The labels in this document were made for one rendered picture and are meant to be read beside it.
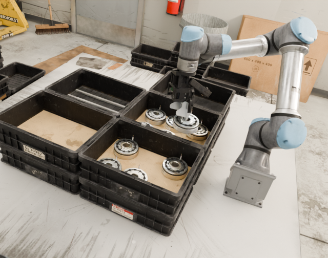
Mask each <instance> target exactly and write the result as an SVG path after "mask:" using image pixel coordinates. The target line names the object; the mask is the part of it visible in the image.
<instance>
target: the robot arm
mask: <svg viewBox="0 0 328 258"><path fill-rule="evenodd" d="M316 38H317V29H316V26H315V25H314V23H313V22H312V21H311V20H310V19H309V18H307V17H304V16H301V17H298V18H295V19H293V20H291V21H290V22H288V23H286V24H284V25H282V26H280V27H278V28H276V29H275V30H273V31H271V32H269V33H266V34H263V35H258V36H256V37H255V38H249V39H241V40H233V41H232V40H231V38H230V36H229V35H226V34H221V33H220V34H209V33H204V30H203V28H201V27H197V26H185V27H184V28H183V31H182V35H181V39H180V40H181V43H180V50H179V57H178V63H177V67H178V68H177V69H172V76H171V82H169V84H168V92H167V95H172V96H171V97H172V100H173V101H174V103H171V104H170V108H171V109H175V110H177V111H176V115H177V116H182V117H184V120H185V121H187V119H188V117H189V116H190V113H191V112H192V108H193V105H194V88H195V89H197V90H198V91H199V92H200V94H201V95H202V96H204V97H209V96H210V94H211V92H210V90H209V89H208V88H207V87H205V86H202V85H201V84H200V83H198V82H197V81H196V80H194V79H193V78H192V77H191V76H195V75H196V70H197V66H198V65H201V64H202V63H206V62H214V61H221V60H227V59H234V58H242V57H248V56H255V55H256V56H258V57H265V56H274V55H282V59H281V67H280V75H279V84H278V92H277V100H276V108H275V111H274V112H272V113H271V117H270V118H263V117H259V118H255V119H253V120H252V122H251V124H250V126H249V130H248V134H247V137H246V140H245V143H244V147H243V150H242V152H241V153H240V155H239V156H238V158H237V159H236V161H235V163H237V162H238V163H239V165H243V166H246V167H249V168H252V169H255V170H258V171H261V172H264V173H267V174H270V155H271V151H272V149H293V148H297V147H299V146H300V145H301V144H302V143H303V142H304V141H305V139H306V134H307V129H306V126H305V123H304V122H303V121H302V120H301V115H300V114H299V113H298V108H299V99H300V90H301V81H302V71H303V62H304V56H306V55H307V54H308V53H309V48H310V44H312V43H313V42H314V41H315V40H316ZM169 86H172V88H171V90H172V91H169ZM186 101H187V102H186Z"/></svg>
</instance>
